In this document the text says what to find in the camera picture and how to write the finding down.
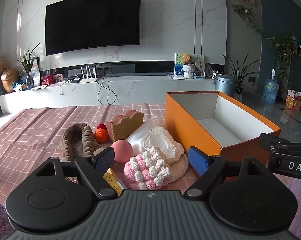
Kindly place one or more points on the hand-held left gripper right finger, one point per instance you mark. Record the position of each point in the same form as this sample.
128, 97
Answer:
197, 162

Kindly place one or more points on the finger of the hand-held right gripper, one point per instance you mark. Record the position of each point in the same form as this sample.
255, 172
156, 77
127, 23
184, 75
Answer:
266, 141

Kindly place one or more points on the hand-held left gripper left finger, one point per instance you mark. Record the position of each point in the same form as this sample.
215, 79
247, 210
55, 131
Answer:
105, 160

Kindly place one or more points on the toast-shaped plush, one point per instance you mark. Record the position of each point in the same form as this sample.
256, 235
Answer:
123, 128

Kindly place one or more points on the brown braided plush headband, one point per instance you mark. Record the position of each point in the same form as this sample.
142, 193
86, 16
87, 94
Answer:
69, 142

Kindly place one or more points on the orange cardboard box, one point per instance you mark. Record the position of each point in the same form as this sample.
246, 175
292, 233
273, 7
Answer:
180, 120

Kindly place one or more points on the white soft tissue pack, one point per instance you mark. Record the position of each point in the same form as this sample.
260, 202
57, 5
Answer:
163, 142

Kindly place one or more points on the beige round pad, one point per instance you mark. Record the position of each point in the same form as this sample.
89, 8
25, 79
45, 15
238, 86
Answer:
180, 167

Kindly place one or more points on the pink ball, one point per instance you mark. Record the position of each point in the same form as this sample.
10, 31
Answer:
122, 151

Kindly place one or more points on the yellow packet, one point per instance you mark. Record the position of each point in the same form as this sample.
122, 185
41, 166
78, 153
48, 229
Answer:
111, 178

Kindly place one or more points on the orange crochet fruit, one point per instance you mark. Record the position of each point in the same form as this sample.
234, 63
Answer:
101, 135

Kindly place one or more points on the red tissue box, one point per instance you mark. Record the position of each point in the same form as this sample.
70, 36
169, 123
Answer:
294, 102

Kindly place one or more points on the small red crochet ball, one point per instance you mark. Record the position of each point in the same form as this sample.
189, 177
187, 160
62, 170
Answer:
101, 126

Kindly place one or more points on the pink and white crochet hat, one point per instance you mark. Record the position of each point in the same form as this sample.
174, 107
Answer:
145, 172

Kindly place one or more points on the blue water bottle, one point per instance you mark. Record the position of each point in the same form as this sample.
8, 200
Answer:
270, 91

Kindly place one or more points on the clear plastic bag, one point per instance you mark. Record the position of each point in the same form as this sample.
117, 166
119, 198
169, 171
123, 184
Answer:
145, 127

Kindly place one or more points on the woven basket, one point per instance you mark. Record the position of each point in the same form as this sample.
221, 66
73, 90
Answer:
238, 95

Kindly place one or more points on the silver trash can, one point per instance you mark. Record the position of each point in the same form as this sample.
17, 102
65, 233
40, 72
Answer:
225, 87

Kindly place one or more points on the long-leaved potted plant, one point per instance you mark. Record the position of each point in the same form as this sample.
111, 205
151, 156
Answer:
240, 75

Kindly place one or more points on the pink checkered tablecloth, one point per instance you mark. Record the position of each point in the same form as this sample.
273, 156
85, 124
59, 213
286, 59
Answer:
35, 135

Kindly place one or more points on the white marble television cabinet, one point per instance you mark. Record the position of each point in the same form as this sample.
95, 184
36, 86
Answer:
140, 90

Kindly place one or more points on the white router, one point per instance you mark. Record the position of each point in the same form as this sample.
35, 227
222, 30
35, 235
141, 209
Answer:
88, 80

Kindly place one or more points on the bushy green ivy plant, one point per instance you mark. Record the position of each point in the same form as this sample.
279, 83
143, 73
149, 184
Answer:
283, 52

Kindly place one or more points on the black set-top box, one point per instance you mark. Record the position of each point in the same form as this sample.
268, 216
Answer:
76, 80

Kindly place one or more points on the decorative plate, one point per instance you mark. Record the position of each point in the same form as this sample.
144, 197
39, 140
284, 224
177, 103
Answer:
208, 70

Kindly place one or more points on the yellow paper envelope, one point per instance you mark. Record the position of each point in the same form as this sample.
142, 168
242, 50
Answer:
40, 87

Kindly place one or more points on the round paper fan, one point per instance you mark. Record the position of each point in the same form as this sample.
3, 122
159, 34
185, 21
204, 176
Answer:
200, 65

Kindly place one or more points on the painted canvas picture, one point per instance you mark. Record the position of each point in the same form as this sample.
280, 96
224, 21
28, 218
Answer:
178, 66

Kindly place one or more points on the brown teddy bear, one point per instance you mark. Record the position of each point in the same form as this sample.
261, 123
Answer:
187, 58

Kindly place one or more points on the green plant in glass vase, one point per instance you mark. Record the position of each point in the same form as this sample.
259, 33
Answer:
28, 80

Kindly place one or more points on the blue wrapped item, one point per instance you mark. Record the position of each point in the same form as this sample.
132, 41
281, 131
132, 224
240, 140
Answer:
18, 87

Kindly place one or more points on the gold round vase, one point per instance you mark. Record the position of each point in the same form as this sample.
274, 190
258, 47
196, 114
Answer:
9, 81

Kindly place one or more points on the hanging ivy plant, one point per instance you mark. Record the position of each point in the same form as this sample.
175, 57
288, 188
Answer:
246, 13

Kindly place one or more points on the wall socket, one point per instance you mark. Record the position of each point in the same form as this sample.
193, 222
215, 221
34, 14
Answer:
252, 79

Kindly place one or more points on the black picture frame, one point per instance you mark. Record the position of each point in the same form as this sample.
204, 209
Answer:
36, 66

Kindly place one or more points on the black wall television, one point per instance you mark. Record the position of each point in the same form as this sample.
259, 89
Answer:
93, 22

